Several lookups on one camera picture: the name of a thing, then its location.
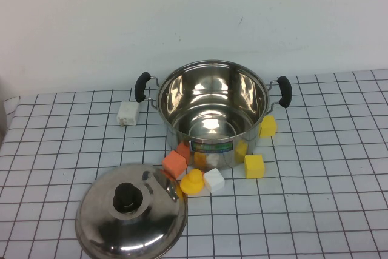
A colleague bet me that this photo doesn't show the steel lid with black knob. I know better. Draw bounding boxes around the steel lid with black knob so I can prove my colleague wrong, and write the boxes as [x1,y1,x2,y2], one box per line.
[75,163,188,259]

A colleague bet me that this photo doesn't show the orange foam cube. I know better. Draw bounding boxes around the orange foam cube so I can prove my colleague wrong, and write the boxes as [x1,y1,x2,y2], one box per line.
[162,149,187,180]

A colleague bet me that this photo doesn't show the white power adapter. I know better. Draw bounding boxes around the white power adapter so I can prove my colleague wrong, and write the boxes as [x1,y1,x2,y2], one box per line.
[116,100,142,127]

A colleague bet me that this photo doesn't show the white foam cube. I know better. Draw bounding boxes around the white foam cube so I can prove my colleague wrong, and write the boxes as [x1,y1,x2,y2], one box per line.
[202,167,226,193]

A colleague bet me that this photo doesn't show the yellow rubber duck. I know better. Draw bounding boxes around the yellow rubber duck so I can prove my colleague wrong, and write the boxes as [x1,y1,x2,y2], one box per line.
[179,168,205,195]

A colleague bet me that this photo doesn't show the yellow foam cube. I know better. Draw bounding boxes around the yellow foam cube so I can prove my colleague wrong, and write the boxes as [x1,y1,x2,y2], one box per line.
[259,115,278,138]
[244,153,266,180]

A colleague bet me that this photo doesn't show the white black grid tablecloth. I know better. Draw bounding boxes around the white black grid tablecloth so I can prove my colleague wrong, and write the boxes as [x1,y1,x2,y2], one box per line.
[0,69,388,259]

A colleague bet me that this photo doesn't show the stainless steel pot black handles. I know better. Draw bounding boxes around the stainless steel pot black handles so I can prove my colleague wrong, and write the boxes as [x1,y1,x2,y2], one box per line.
[134,60,293,171]

